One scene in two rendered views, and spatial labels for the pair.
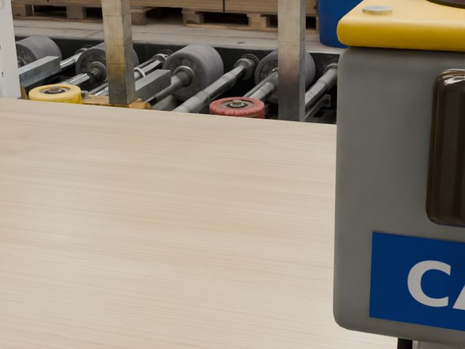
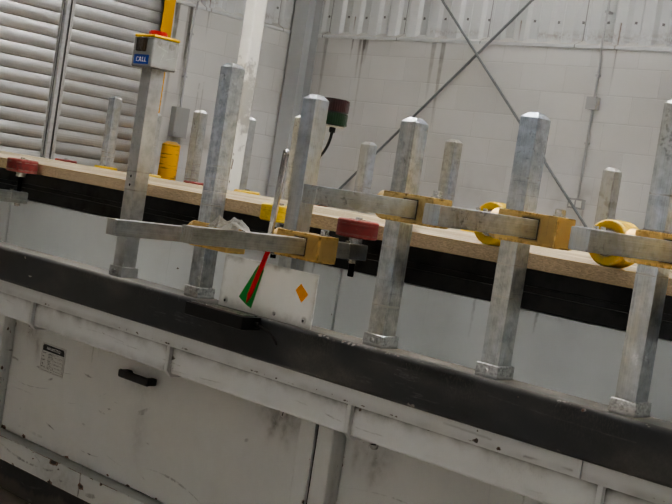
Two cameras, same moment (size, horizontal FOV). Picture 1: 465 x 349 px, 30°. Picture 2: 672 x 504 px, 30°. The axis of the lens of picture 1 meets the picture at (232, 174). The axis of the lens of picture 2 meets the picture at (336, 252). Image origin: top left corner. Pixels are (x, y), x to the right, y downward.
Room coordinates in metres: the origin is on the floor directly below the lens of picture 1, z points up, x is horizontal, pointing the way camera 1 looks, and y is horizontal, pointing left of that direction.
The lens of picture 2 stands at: (-2.10, -1.57, 0.97)
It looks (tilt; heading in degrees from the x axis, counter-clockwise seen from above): 3 degrees down; 24
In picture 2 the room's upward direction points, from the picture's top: 9 degrees clockwise
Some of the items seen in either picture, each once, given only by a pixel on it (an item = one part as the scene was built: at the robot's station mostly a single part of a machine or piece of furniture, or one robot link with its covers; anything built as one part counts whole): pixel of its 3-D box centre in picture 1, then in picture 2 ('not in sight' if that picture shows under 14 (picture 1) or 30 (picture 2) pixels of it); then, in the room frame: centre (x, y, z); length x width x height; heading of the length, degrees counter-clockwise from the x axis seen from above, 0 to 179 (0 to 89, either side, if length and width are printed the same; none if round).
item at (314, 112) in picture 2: not in sight; (297, 222); (0.01, -0.54, 0.89); 0.04 x 0.04 x 0.48; 70
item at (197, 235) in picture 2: not in sight; (279, 244); (-0.07, -0.56, 0.84); 0.43 x 0.03 x 0.04; 160
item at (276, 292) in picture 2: not in sight; (266, 290); (0.00, -0.51, 0.75); 0.26 x 0.01 x 0.10; 70
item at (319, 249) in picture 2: not in sight; (303, 245); (0.01, -0.57, 0.85); 0.14 x 0.06 x 0.05; 70
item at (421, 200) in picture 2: not in sight; (411, 208); (-0.08, -0.80, 0.95); 0.14 x 0.06 x 0.05; 70
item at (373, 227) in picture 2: not in sight; (354, 247); (0.12, -0.62, 0.85); 0.08 x 0.08 x 0.11
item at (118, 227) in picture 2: not in sight; (201, 236); (0.04, -0.33, 0.83); 0.43 x 0.03 x 0.04; 160
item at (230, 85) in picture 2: not in sight; (215, 182); (0.10, -0.31, 0.93); 0.04 x 0.04 x 0.48; 70
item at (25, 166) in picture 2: not in sight; (20, 179); (0.57, 0.54, 0.85); 0.08 x 0.08 x 0.11
